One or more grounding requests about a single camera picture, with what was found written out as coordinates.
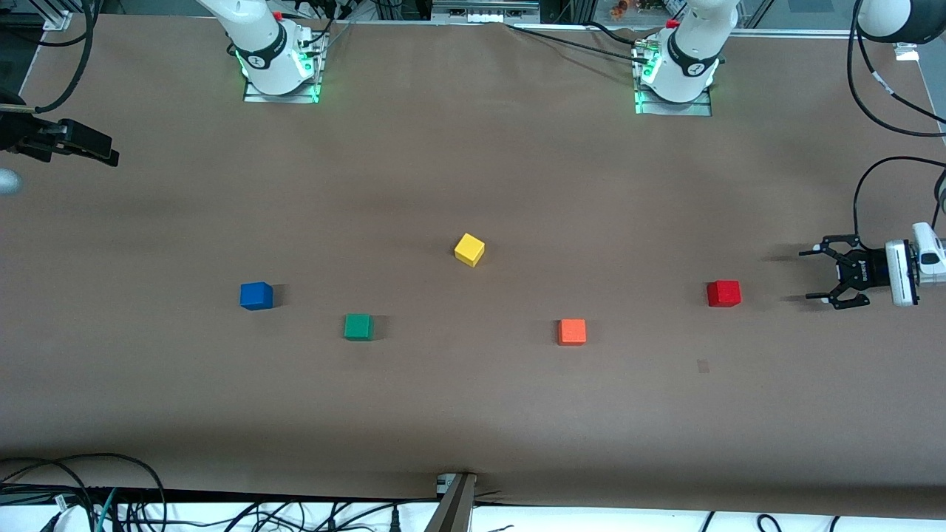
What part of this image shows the red cube block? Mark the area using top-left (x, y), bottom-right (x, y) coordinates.
top-left (706, 279), bottom-right (742, 308)

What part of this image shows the blue cube block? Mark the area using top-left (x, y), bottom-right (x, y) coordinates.
top-left (239, 282), bottom-right (274, 311)

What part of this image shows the yellow cube block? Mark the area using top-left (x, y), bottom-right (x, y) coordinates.
top-left (454, 233), bottom-right (486, 267)

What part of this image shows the white gripper mounting plate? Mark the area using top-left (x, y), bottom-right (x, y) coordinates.
top-left (885, 238), bottom-right (921, 307)

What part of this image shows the brown paper table cover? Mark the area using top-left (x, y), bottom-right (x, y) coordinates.
top-left (0, 13), bottom-right (946, 518)

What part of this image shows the grey power strip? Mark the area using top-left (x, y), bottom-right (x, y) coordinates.
top-left (432, 0), bottom-right (540, 24)

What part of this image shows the aluminium bar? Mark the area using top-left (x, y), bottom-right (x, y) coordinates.
top-left (425, 473), bottom-right (478, 532)

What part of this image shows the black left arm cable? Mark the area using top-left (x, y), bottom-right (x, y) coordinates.
top-left (846, 0), bottom-right (946, 241)

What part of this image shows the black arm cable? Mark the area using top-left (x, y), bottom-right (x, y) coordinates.
top-left (30, 0), bottom-right (101, 113)
top-left (846, 0), bottom-right (946, 241)

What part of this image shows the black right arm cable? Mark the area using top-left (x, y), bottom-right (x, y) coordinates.
top-left (30, 0), bottom-right (101, 113)

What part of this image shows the aluminium frame extrusion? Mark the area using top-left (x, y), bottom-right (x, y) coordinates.
top-left (41, 0), bottom-right (86, 30)

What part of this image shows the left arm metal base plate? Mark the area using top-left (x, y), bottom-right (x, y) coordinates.
top-left (633, 80), bottom-right (714, 117)

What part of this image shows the aluminium table edge rail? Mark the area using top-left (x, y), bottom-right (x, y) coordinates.
top-left (709, 28), bottom-right (862, 39)

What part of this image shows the black looped floor cable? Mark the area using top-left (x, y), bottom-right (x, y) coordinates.
top-left (0, 452), bottom-right (168, 532)

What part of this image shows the black base power cable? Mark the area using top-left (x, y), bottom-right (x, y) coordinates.
top-left (508, 21), bottom-right (647, 60)

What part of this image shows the teal cable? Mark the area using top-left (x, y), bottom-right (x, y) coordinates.
top-left (92, 488), bottom-right (119, 532)

